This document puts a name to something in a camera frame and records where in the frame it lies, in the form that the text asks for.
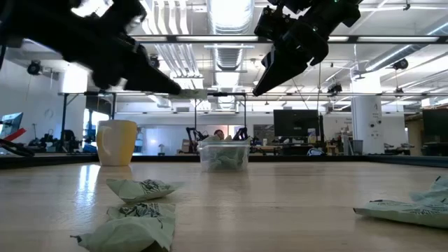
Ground black aluminium table frame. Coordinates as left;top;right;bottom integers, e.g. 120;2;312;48
0;153;448;169

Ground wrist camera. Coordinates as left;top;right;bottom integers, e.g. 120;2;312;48
254;5;292;40
101;0;148;34

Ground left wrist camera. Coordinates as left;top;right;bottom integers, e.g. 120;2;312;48
101;0;148;34

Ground black computer monitor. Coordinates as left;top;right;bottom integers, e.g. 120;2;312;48
273;109;325;138

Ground yellow ceramic mug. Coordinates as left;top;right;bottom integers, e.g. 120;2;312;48
96;120;138;167

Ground black rig stand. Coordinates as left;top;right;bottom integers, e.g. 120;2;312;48
57;91;117;153

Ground silver ventilation duct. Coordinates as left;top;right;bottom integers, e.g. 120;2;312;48
206;0;256;109

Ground dark wide monitor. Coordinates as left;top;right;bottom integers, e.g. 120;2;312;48
421;108;448;138

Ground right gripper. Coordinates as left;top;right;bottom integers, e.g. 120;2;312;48
252;22;330;97

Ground clear plastic bin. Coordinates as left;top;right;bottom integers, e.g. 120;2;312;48
197;139;252;174

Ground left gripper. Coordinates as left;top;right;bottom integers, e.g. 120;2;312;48
61;20;182;95

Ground tilted grey monitor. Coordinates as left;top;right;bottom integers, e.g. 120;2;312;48
0;111;24;139

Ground red flat item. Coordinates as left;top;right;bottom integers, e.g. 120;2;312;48
0;127;27;144

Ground pile of sweetener packets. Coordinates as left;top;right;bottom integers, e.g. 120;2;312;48
202;134;250;172

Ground black rig frame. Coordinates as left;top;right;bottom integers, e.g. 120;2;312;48
194;92;248;141

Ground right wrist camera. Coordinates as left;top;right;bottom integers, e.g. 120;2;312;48
254;5;292;40

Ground white round column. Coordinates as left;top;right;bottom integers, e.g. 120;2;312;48
351;75;384;155

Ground black ceiling reel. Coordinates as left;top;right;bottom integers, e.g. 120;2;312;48
27;59;43;76
391;58;410;71

